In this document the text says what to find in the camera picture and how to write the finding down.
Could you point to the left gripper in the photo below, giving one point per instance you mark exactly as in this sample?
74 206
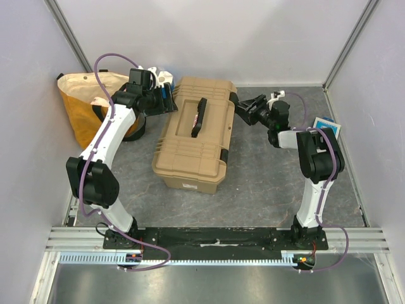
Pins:
166 105

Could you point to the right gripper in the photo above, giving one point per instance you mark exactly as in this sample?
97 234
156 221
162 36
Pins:
250 109

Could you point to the tan plastic toolbox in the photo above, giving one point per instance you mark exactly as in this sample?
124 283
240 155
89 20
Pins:
192 151

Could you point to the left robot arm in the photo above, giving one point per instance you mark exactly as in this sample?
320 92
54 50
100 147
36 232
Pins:
147 92

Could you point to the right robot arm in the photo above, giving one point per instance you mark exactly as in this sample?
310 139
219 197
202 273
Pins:
320 158

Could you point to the blue razor package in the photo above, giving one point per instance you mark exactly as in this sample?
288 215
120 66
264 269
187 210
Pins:
327 123

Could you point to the yellow canvas tote bag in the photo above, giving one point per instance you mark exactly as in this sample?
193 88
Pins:
79 91

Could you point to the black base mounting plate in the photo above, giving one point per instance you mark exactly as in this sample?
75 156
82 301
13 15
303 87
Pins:
232 242

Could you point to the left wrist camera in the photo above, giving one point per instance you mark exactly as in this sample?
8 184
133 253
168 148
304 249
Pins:
147 78

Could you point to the slotted cable duct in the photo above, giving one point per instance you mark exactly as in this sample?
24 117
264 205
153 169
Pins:
127 259

